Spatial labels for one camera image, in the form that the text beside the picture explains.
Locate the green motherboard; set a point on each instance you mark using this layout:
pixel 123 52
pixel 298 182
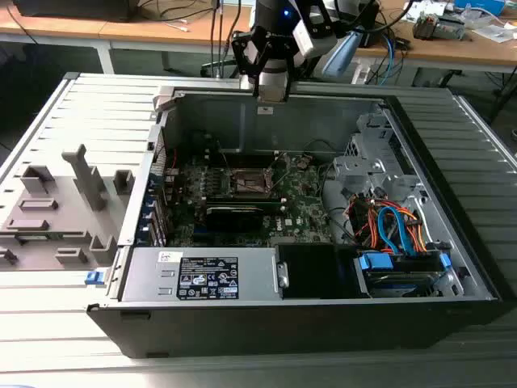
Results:
pixel 299 202

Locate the black graphics card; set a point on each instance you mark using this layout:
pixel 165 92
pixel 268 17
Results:
pixel 230 220

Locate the CPU socket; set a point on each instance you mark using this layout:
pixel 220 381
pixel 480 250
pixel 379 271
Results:
pixel 247 181

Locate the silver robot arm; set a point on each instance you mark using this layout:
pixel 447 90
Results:
pixel 341 52

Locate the office chair base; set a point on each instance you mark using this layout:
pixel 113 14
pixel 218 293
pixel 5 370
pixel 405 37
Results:
pixel 210 66

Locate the black box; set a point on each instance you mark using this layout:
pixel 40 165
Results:
pixel 72 10

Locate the CPU cooler heat sink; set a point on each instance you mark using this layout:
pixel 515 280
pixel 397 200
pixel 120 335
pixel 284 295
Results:
pixel 424 27

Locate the black desktop device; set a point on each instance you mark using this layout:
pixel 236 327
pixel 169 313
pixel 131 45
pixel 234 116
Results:
pixel 369 24

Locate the black plastic shroud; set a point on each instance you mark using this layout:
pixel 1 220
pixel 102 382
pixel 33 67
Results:
pixel 307 271

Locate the blue cardboard box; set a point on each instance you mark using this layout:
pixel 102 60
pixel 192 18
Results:
pixel 480 5

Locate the silver power supply unit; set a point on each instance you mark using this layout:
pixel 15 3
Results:
pixel 149 275

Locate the hard disk in blue carrier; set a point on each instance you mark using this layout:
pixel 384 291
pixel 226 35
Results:
pixel 375 264

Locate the wooden desk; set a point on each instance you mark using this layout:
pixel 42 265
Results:
pixel 60 28
pixel 444 52

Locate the blue case latch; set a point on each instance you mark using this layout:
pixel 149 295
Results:
pixel 93 277

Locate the green RAM stick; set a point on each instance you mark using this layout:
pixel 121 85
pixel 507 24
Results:
pixel 36 236

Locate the silver metal drive cage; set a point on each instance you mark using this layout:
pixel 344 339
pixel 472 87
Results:
pixel 359 167

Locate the silver CPU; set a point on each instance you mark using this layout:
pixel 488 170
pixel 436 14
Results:
pixel 273 94

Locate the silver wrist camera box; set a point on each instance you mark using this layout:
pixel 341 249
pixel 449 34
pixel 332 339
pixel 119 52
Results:
pixel 305 40

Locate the coin cell battery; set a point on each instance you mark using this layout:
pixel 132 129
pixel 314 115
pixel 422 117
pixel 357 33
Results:
pixel 303 163

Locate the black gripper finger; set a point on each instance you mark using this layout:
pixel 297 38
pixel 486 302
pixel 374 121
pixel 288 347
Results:
pixel 238 60
pixel 288 68

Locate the grey parts rack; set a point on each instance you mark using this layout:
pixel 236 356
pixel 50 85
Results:
pixel 60 226

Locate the thin metal locking lever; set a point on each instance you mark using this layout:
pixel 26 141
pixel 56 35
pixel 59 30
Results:
pixel 225 157
pixel 282 178

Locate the black PC case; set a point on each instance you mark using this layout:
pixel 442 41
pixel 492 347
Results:
pixel 242 331

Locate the white label sticker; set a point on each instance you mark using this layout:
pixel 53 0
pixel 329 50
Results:
pixel 265 110

